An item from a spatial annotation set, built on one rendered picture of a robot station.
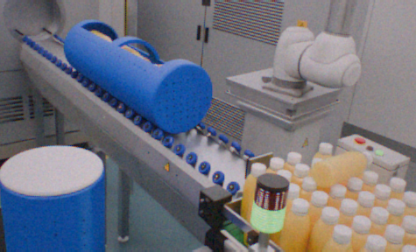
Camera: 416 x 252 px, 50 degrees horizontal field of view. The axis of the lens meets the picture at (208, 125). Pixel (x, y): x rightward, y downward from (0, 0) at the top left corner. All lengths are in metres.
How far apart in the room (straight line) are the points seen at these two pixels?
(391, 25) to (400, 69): 0.38
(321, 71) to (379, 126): 2.55
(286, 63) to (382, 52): 2.33
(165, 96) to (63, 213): 0.62
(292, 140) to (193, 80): 0.53
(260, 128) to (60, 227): 1.04
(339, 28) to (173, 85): 0.66
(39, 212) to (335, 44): 1.19
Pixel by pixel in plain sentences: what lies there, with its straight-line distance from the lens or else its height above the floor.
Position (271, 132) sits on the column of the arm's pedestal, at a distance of 1.97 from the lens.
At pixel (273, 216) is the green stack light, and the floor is 1.20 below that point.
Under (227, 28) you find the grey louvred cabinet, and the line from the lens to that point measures 3.46.
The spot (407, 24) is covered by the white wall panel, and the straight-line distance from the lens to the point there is 4.09.
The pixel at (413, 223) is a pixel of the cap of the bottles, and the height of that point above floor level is 1.10.
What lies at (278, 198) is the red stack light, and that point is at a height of 1.24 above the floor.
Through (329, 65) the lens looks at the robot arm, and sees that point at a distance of 1.78.
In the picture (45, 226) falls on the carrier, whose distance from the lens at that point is 1.28.
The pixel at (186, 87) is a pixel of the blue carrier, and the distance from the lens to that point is 1.70.
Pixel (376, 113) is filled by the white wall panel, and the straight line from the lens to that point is 4.30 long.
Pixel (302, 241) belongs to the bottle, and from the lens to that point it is 1.14.
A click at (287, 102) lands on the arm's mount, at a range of 1.88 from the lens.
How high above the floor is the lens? 1.68
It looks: 23 degrees down
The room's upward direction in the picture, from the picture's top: 5 degrees clockwise
